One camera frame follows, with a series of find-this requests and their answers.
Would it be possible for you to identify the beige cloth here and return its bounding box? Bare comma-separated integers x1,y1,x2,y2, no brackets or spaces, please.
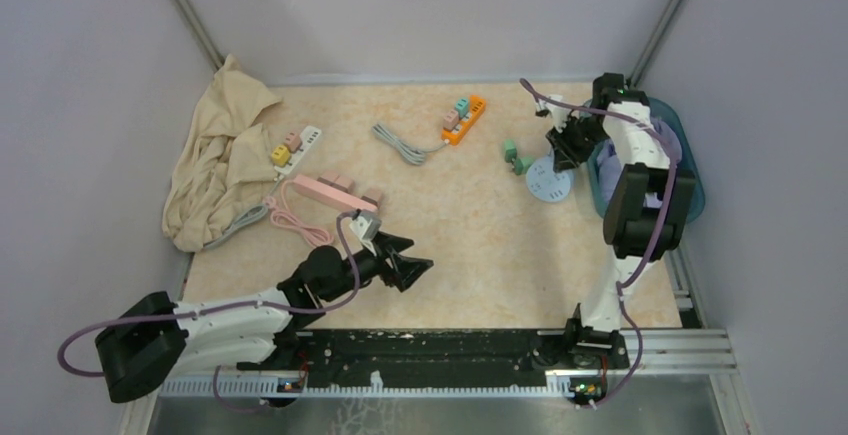
162,54,282,253

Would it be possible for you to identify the pink charger on white strip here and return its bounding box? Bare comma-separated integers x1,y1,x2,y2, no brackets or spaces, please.
283,132,303,153

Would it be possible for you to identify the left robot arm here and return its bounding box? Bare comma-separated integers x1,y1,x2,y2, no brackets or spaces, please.
95,232,434,403

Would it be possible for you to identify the pink power strip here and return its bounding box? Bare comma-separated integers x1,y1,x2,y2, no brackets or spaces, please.
291,174,381,213

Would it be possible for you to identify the green USB charger plug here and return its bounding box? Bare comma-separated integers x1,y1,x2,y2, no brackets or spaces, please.
502,139,518,164
511,156,535,176

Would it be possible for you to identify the orange power strip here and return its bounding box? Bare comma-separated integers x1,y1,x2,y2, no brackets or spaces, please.
441,95,487,146

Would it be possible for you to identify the teal plastic basket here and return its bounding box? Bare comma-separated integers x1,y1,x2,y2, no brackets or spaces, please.
586,97,705,223

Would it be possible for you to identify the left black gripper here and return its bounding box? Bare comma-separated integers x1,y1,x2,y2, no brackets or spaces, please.
324,230,433,302

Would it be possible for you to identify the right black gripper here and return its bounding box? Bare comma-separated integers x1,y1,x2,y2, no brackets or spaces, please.
544,115,609,172

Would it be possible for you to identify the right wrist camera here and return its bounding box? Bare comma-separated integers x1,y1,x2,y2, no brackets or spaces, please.
535,98,569,118

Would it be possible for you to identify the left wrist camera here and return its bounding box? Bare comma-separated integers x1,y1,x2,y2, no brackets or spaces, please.
349,211,382,245

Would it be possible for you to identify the lavender cloth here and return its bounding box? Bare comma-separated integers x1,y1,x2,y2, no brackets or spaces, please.
596,116,683,203

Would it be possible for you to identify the white power strip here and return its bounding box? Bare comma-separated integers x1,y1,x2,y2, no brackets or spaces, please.
272,125,323,179

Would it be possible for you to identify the round light blue power socket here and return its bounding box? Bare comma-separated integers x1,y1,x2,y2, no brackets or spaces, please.
525,154,575,203

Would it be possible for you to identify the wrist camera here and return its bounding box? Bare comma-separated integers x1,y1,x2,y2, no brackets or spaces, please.
535,98,569,118
349,211,382,245

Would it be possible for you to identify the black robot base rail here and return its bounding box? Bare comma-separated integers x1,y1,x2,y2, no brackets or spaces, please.
236,327,631,392

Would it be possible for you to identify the yellow USB charger plug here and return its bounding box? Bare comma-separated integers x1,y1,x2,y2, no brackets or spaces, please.
270,144,291,167

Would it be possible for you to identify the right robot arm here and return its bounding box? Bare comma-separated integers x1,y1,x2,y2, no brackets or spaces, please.
545,73,696,367

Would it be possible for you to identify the pink USB charger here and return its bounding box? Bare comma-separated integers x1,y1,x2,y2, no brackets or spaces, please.
442,109,460,132

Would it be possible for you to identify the teal USB charger plug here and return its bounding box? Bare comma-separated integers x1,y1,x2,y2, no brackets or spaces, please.
454,98,470,118

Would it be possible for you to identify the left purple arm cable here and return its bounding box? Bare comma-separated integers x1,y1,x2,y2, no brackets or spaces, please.
56,211,364,416

